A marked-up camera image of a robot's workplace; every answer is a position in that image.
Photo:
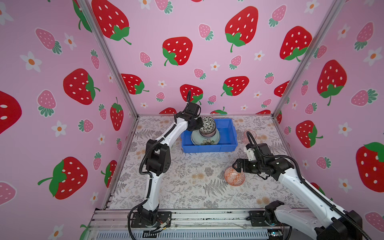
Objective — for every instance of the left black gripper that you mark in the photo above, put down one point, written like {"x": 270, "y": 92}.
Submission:
{"x": 200, "y": 125}

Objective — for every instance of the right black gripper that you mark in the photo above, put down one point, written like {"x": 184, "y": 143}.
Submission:
{"x": 244, "y": 167}

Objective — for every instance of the green flower plate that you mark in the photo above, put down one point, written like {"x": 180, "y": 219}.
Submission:
{"x": 198, "y": 140}

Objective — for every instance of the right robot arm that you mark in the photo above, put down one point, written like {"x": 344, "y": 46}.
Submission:
{"x": 330, "y": 221}

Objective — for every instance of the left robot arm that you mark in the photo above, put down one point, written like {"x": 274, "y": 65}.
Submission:
{"x": 157, "y": 158}

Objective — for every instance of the blue plastic bin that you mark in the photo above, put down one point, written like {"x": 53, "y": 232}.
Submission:
{"x": 227, "y": 143}

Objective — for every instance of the red pattern bowl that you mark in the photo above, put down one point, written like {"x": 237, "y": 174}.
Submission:
{"x": 234, "y": 178}

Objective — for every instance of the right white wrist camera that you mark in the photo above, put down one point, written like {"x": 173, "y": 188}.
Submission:
{"x": 250, "y": 153}

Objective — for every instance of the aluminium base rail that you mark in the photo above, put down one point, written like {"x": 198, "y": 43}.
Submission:
{"x": 194, "y": 224}

